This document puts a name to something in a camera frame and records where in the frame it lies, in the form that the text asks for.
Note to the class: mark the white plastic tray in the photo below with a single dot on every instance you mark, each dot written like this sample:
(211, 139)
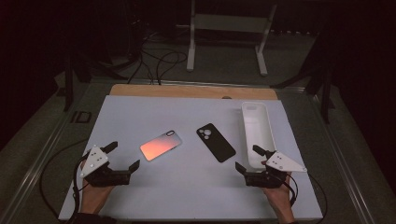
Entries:
(258, 130)

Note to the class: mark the black rectangular frame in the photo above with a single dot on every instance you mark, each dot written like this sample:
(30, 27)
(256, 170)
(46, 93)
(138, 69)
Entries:
(73, 117)

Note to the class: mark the pink glossy phone case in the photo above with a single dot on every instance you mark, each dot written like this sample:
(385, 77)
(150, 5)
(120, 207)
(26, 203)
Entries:
(160, 145)

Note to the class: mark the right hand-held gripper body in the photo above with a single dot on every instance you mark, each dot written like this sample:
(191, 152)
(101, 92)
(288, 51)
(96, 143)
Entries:
(280, 163)

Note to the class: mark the metal floor rail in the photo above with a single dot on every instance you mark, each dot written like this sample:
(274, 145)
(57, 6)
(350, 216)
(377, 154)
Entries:
(37, 161)
(342, 165)

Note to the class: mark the white metal stand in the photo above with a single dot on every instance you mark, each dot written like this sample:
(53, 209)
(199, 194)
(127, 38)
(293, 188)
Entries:
(230, 23)

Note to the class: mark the person's right hand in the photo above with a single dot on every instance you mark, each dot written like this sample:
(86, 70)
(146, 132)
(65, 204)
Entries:
(280, 197)

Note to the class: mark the white board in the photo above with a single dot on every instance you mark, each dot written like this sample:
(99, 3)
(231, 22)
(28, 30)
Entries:
(174, 186)

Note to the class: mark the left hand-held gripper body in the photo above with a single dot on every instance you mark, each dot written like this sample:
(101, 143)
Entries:
(95, 160)

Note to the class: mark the person's left hand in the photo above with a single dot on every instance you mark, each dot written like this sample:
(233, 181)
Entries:
(93, 196)

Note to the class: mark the black phone case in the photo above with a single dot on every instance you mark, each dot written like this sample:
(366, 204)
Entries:
(216, 143)

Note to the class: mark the black stand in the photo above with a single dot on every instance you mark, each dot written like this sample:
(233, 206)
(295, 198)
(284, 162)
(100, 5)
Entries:
(68, 90)
(325, 99)

